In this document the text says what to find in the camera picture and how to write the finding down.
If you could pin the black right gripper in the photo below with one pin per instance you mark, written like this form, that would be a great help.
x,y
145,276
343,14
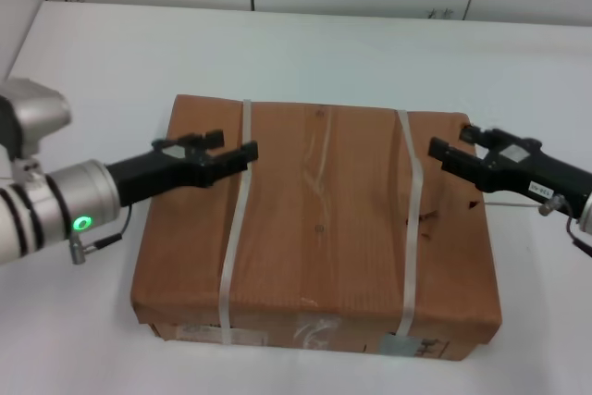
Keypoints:
x,y
532,173

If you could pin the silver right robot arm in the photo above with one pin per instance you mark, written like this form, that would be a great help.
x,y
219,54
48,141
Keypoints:
x,y
587,214

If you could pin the brown cardboard box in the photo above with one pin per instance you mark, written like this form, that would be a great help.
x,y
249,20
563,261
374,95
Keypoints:
x,y
324,238

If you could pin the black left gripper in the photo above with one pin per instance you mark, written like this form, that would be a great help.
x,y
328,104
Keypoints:
x,y
157,173

